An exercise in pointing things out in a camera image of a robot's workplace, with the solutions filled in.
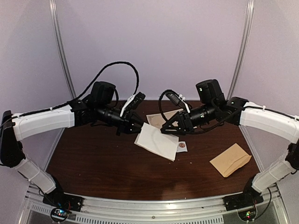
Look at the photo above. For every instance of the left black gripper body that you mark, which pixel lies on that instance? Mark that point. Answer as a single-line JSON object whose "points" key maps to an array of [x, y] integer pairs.
{"points": [[124, 121]]}

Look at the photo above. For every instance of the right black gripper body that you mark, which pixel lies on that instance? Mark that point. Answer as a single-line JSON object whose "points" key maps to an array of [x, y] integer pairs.
{"points": [[188, 124]]}

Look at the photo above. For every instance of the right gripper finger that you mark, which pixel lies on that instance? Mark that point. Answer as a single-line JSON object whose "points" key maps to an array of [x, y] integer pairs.
{"points": [[173, 123], [174, 131]]}

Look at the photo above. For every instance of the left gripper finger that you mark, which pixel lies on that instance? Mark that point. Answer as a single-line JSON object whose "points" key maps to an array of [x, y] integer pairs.
{"points": [[136, 119], [131, 129]]}

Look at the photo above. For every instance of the cream letter paper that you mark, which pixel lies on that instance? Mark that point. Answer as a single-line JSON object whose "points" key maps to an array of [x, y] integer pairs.
{"points": [[151, 139], [157, 120]]}

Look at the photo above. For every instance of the brown kraft envelope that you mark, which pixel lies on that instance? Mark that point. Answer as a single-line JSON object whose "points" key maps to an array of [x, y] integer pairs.
{"points": [[230, 160]]}

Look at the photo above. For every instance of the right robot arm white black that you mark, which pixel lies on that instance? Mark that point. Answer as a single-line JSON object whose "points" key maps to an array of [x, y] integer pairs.
{"points": [[216, 110]]}

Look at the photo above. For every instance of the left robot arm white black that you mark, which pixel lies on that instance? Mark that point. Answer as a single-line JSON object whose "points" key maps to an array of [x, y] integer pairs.
{"points": [[79, 112]]}

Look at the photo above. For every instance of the white sticker sheet with seal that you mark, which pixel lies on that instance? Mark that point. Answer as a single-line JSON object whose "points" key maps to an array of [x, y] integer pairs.
{"points": [[182, 147]]}

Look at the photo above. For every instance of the right small circuit board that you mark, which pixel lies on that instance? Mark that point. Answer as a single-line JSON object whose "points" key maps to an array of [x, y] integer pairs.
{"points": [[247, 215]]}

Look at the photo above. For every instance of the small circuit board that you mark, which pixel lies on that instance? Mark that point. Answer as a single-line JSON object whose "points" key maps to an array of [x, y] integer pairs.
{"points": [[247, 215], [59, 215]]}

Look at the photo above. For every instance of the left small circuit board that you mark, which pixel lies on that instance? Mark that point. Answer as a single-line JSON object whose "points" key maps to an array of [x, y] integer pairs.
{"points": [[59, 215]]}

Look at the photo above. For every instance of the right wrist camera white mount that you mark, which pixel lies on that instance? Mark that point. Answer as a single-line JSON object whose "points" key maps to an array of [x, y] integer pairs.
{"points": [[178, 100]]}

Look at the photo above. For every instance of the right aluminium frame post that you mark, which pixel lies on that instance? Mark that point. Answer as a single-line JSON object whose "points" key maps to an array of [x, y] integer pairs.
{"points": [[242, 50]]}

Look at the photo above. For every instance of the aluminium frame post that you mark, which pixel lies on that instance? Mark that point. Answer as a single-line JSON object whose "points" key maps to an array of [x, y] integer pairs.
{"points": [[60, 48], [242, 50]]}

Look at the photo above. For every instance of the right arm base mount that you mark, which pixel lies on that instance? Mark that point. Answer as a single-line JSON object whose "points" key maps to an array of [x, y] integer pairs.
{"points": [[239, 201]]}

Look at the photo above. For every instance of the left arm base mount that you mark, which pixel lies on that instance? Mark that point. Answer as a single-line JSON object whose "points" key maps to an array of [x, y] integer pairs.
{"points": [[65, 201]]}

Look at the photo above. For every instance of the front aluminium rail base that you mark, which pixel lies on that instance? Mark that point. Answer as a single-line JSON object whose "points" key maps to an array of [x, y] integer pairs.
{"points": [[209, 210]]}

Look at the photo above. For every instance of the left aluminium frame post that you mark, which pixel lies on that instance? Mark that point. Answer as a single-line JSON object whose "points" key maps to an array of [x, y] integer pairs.
{"points": [[60, 48]]}

